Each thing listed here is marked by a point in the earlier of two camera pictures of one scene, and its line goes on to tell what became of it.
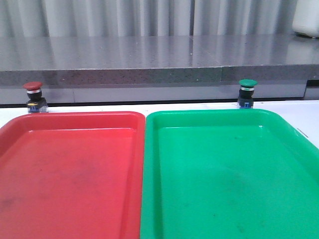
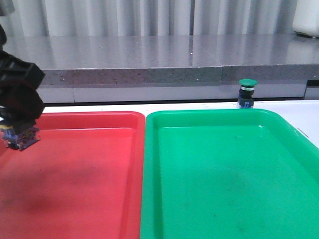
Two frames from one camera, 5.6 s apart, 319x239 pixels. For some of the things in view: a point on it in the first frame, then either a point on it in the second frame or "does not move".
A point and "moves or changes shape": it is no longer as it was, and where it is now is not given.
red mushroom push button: (36, 103) moves or changes shape
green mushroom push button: (245, 100) does not move
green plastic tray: (227, 174) does not move
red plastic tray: (72, 175) does not move
